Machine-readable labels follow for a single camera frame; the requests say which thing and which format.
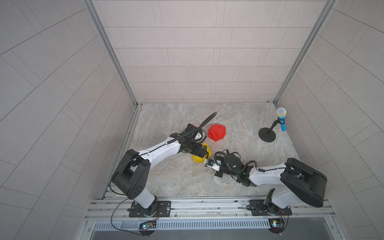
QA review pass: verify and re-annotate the yellow piggy bank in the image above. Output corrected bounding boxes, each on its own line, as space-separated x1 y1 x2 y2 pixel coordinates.
193 143 212 163

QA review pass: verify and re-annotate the red piggy bank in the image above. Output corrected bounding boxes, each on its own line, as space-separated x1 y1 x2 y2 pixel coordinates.
208 124 226 142

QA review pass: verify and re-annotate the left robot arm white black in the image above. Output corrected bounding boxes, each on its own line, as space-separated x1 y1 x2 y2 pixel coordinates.
111 123 208 210

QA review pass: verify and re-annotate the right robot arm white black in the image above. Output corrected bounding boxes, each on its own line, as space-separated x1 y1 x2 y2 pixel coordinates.
204 151 327 215

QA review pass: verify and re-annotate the black microphone stand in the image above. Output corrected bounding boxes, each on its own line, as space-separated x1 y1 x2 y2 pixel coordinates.
258 119 280 143

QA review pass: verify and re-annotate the blue toy microphone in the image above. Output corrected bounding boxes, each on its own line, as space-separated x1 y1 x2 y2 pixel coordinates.
277 107 287 132

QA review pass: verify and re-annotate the right controller board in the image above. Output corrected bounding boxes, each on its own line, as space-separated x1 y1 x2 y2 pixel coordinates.
268 219 286 234

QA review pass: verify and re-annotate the controller board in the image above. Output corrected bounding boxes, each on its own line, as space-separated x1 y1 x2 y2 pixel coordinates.
139 221 157 236
268 219 286 234

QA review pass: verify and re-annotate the left controller board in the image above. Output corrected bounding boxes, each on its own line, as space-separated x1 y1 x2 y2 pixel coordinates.
139 221 157 236

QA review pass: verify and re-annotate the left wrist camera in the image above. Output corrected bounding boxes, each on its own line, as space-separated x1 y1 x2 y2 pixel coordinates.
194 132 204 142

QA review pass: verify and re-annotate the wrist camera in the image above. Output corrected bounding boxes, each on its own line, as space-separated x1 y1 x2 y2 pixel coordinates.
204 159 222 172
194 132 204 142

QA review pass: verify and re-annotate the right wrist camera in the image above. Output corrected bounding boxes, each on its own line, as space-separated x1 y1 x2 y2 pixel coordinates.
204 159 222 172

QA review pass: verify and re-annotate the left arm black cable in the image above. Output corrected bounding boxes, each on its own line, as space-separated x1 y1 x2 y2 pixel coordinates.
166 111 218 145

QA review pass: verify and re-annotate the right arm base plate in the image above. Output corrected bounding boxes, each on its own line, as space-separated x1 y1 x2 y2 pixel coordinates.
246 200 292 216

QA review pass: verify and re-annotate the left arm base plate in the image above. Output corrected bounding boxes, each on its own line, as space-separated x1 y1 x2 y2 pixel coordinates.
127 200 172 218

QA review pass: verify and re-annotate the aluminium rail frame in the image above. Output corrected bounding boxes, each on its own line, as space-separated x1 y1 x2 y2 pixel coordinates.
76 196 346 240

